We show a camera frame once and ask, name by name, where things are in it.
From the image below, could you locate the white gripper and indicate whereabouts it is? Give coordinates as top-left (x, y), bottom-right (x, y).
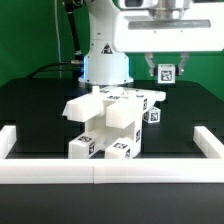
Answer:
top-left (113, 2), bottom-right (224, 76)

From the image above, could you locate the white tagged cube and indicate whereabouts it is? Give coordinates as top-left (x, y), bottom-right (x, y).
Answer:
top-left (143, 107), bottom-right (161, 124)
top-left (158, 64), bottom-right (176, 84)

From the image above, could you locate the white chair backrest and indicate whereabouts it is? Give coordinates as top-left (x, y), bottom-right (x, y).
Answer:
top-left (63, 86), bottom-right (166, 129)

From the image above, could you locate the white chair seat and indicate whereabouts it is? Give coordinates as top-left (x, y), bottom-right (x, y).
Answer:
top-left (85, 116), bottom-right (142, 153)

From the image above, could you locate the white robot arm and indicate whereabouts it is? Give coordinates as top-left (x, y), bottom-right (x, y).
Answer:
top-left (79, 0), bottom-right (224, 86)

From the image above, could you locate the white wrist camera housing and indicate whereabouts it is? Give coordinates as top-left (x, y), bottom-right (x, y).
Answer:
top-left (118, 0), bottom-right (159, 10)

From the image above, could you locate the black cable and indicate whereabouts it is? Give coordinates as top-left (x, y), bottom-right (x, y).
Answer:
top-left (26, 0), bottom-right (84, 80)

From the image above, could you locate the white U-shaped frame wall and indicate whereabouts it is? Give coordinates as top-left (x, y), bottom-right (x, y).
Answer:
top-left (0, 126), bottom-right (224, 184)

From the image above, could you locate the white cable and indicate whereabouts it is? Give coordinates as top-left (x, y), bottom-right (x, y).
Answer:
top-left (53, 0), bottom-right (63, 79)

